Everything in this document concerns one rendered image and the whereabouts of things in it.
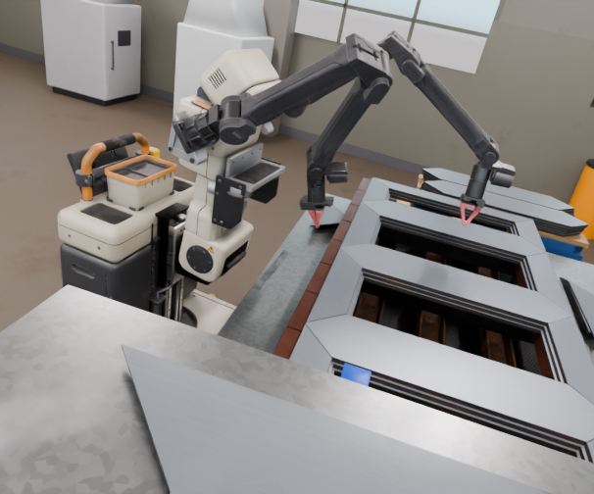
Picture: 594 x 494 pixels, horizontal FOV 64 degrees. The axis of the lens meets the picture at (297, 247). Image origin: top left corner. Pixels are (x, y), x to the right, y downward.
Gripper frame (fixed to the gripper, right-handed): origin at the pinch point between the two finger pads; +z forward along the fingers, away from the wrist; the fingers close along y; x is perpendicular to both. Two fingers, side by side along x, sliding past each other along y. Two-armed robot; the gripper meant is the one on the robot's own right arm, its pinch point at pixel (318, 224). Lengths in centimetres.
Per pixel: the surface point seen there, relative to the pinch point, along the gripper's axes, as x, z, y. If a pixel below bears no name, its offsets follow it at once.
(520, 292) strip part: -3, 21, -65
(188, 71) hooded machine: -319, -20, 199
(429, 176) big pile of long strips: -107, 16, -36
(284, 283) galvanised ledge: 5.4, 20.1, 11.1
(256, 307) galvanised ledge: 22.7, 19.1, 15.5
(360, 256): 3.1, 8.8, -14.5
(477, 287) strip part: 2, 18, -51
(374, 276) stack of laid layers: 10.8, 11.7, -20.1
